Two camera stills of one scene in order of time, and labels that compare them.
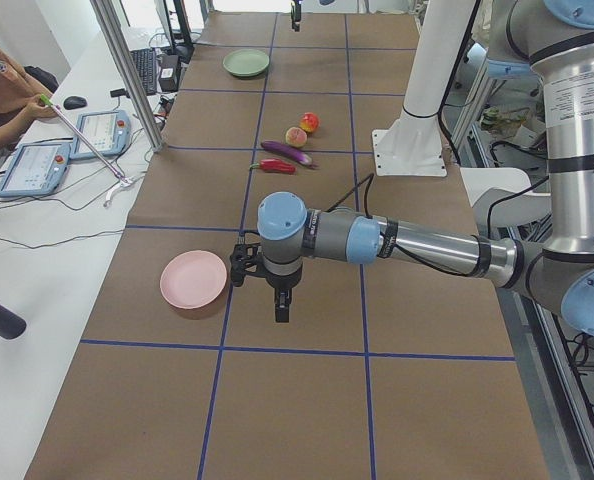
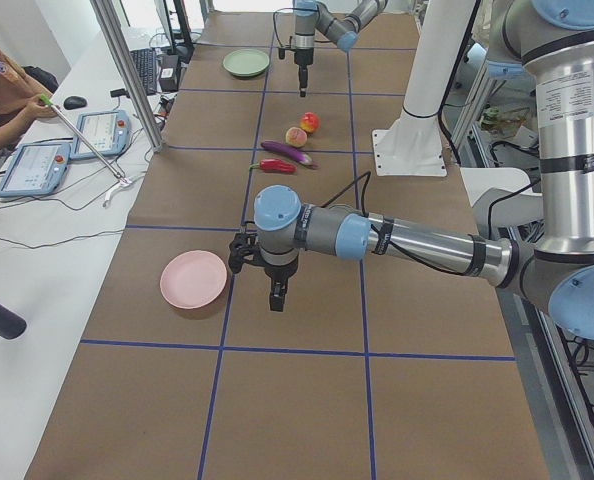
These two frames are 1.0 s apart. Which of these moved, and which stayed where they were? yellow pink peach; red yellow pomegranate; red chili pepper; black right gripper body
Moved: black right gripper body
Stayed: red chili pepper; red yellow pomegranate; yellow pink peach
